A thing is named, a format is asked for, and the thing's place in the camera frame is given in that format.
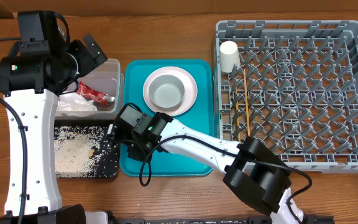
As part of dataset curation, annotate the grey green bowl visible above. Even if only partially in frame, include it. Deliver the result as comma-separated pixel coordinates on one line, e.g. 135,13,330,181
147,75,185,109

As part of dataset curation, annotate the white napkin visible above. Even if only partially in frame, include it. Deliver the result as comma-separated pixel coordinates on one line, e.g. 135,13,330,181
57,93,97,111

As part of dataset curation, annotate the teal serving tray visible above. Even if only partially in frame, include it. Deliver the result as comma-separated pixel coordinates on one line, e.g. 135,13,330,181
123,59,216,177

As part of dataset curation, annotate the wooden chopstick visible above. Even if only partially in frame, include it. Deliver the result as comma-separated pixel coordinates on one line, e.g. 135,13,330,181
235,86,242,142
243,68,251,137

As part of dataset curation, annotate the pale green cup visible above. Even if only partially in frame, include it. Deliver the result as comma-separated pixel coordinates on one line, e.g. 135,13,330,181
219,40,241,73

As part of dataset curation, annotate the grey dishwasher rack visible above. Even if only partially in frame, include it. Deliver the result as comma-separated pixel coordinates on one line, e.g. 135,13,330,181
213,20,358,173

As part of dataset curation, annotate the black food waste tray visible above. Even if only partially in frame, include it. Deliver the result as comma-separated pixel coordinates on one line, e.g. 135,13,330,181
53,119,121,180

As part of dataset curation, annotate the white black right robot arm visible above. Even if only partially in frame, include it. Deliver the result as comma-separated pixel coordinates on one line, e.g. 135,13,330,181
108,103,308,223

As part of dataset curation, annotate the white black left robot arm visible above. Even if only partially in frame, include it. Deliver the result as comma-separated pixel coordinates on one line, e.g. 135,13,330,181
0,11,114,223

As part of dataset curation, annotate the pale pink plate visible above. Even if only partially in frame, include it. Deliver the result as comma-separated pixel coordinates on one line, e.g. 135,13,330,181
142,67,198,116

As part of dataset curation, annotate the clear plastic waste bin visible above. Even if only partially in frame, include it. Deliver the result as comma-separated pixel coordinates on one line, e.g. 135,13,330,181
55,58,124,120

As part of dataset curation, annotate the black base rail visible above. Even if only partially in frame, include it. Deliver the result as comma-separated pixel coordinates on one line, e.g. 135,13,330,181
104,214,335,224

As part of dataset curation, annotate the red snack wrapper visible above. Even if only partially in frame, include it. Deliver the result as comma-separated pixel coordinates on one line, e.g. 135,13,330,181
77,81,115,106

